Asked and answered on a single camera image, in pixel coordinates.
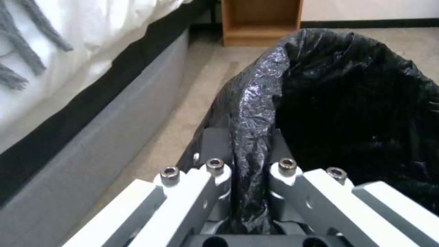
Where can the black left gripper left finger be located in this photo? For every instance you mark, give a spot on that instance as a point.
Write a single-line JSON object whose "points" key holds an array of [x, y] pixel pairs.
{"points": [[171, 200]]}

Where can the grey knitted blanket fringe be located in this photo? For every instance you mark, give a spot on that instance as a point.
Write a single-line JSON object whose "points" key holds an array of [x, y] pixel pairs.
{"points": [[20, 46]]}

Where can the grey upholstered bed frame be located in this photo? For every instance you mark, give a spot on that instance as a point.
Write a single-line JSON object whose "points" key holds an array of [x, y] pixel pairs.
{"points": [[85, 136]]}

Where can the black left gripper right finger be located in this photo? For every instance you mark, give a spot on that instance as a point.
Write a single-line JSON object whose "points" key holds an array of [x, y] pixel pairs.
{"points": [[329, 203]]}

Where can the white bed sheet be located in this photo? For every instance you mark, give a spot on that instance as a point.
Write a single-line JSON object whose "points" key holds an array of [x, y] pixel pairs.
{"points": [[103, 33]]}

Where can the wooden open-shelf nightstand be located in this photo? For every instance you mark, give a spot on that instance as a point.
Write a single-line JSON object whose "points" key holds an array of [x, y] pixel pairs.
{"points": [[262, 21]]}

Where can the trash bin with black bag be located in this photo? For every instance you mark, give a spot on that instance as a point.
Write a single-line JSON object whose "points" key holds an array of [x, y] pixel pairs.
{"points": [[343, 103]]}

